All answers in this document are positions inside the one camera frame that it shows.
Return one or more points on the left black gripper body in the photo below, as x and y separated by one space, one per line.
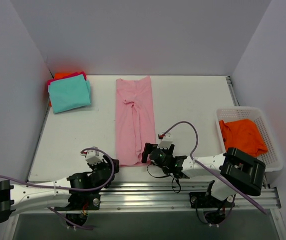
112 167

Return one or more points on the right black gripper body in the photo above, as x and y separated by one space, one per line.
147 152

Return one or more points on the pink t shirt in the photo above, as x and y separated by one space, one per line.
134 120

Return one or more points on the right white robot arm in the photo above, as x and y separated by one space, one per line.
236 172

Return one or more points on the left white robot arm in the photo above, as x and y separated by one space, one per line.
79 191

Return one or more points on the folded teal t shirt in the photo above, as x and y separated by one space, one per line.
69 93

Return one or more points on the orange t shirt in basket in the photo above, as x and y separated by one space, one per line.
244 135

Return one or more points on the folded magenta t shirt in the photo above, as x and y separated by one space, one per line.
80 73

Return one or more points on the folded orange t shirt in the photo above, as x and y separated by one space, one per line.
59 76

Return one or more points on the white plastic basket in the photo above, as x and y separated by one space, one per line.
272 158

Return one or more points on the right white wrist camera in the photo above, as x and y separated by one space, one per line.
166 141

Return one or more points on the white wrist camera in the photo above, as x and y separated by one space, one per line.
92 156
166 141

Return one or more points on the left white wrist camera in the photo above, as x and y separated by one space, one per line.
92 156

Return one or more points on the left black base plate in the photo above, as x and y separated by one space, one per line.
81 201

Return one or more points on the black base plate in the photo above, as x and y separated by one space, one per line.
81 201
203 200

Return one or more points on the aluminium mounting rail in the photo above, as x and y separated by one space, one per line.
138 197

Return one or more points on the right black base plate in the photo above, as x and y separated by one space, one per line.
203 200

